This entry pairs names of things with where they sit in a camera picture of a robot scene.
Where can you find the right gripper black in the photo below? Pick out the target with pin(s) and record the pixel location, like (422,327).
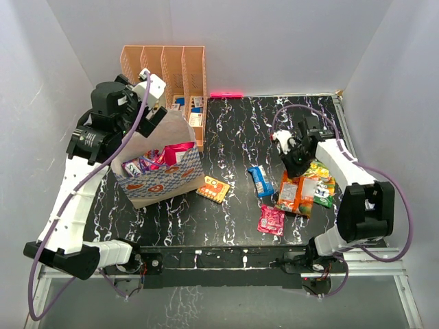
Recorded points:
(293,170)

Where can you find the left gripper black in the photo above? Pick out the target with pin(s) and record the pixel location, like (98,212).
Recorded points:
(146,125)

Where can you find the magenta silver snack bag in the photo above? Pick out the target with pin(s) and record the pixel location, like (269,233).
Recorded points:
(171,155)

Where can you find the white checkered paper bag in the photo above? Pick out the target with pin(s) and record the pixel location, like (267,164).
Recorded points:
(168,180)

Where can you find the orange Fox's candy bag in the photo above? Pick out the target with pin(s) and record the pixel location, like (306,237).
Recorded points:
(296,194)

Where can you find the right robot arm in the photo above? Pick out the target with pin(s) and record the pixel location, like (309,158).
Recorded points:
(366,210)

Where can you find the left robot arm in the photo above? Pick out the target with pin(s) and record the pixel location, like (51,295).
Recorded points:
(90,152)

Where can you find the green Fox's candy bag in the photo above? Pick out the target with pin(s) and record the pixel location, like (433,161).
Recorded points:
(325,187)

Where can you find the white card with red logo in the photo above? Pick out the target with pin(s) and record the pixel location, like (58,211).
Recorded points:
(196,119)

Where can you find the blue wafer bar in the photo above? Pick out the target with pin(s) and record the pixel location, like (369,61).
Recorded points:
(262,184)

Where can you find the red white box right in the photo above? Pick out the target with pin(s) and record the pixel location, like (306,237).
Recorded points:
(198,102)

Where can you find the orange plastic file organizer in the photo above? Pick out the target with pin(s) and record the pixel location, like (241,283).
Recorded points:
(182,68)

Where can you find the pink marker strip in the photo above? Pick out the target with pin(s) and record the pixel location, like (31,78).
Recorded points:
(226,95)

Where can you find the pink candy pack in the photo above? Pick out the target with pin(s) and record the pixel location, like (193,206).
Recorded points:
(271,221)

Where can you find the orange cracker pack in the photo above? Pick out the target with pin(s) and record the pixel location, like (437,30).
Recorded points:
(213,189)

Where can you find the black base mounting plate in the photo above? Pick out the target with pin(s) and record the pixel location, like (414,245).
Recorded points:
(232,266)

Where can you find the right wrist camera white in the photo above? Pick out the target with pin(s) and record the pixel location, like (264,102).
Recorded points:
(283,140)

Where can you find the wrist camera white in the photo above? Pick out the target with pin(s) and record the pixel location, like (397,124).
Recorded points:
(283,140)
(150,84)

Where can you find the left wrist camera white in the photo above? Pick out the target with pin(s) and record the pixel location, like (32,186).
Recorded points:
(150,84)

